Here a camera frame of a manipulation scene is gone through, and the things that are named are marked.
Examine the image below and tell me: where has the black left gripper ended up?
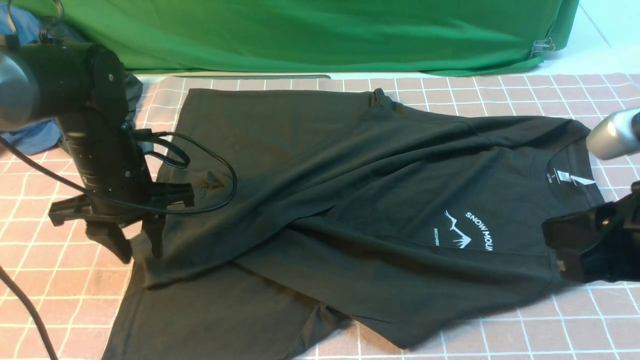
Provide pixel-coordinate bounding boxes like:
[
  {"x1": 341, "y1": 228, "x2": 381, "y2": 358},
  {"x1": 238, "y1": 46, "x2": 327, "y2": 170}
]
[{"x1": 48, "y1": 112, "x2": 168, "y2": 264}]

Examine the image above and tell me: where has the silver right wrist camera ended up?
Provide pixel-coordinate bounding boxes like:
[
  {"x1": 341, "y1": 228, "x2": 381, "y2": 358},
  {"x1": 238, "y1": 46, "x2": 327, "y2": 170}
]
[{"x1": 585, "y1": 107, "x2": 640, "y2": 161}]

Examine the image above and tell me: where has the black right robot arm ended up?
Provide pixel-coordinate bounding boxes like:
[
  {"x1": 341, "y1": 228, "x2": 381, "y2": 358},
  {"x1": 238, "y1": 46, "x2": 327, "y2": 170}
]
[{"x1": 541, "y1": 181, "x2": 640, "y2": 284}]

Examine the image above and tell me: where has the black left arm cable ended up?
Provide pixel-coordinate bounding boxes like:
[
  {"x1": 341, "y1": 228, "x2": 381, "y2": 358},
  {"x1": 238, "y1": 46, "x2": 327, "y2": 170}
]
[{"x1": 0, "y1": 129, "x2": 239, "y2": 360}]

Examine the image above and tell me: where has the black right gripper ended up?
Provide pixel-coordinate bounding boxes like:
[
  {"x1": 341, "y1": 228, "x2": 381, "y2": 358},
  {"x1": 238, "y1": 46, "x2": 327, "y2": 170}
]
[{"x1": 541, "y1": 197, "x2": 640, "y2": 284}]

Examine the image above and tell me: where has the blue crumpled garment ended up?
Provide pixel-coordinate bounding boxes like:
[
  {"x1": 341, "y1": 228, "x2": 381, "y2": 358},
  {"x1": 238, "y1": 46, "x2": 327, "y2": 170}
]
[{"x1": 1, "y1": 5, "x2": 61, "y2": 156}]

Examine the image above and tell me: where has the metal binder clip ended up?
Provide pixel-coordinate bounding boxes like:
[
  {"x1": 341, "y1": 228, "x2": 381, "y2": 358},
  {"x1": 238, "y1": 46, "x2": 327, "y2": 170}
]
[{"x1": 530, "y1": 38, "x2": 556, "y2": 58}]

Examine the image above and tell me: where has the dark gray crumpled garment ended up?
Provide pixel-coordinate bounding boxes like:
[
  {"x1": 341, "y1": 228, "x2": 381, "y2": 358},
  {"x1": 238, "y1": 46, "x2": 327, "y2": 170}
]
[{"x1": 49, "y1": 22, "x2": 144, "y2": 126}]

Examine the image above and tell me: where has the green backdrop cloth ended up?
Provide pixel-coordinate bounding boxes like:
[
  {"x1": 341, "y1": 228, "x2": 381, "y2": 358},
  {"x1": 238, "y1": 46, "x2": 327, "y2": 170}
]
[{"x1": 10, "y1": 0, "x2": 580, "y2": 78}]

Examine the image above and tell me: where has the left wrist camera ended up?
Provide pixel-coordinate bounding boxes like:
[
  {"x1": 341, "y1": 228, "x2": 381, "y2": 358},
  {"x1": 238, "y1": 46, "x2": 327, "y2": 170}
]
[{"x1": 148, "y1": 182, "x2": 195, "y2": 208}]

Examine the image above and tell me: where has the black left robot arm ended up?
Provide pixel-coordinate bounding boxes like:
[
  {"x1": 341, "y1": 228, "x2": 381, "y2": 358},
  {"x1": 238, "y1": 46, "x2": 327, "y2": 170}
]
[{"x1": 1, "y1": 40, "x2": 194, "y2": 264}]

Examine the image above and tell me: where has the dark gray long-sleeved shirt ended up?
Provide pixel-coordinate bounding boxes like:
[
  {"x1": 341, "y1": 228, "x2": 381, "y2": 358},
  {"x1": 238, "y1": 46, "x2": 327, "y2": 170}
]
[{"x1": 103, "y1": 88, "x2": 604, "y2": 360}]

